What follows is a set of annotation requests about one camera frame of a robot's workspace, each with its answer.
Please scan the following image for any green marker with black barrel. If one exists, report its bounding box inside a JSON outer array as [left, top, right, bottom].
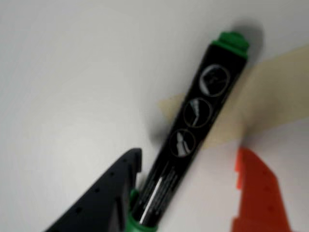
[[124, 31, 250, 232]]

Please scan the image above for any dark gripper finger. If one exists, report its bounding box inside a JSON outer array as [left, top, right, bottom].
[[45, 148, 143, 232]]

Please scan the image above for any beige masking tape strip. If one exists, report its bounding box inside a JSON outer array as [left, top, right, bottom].
[[157, 45, 309, 149]]

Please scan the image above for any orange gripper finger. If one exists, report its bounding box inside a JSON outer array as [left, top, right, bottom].
[[232, 147, 295, 232]]

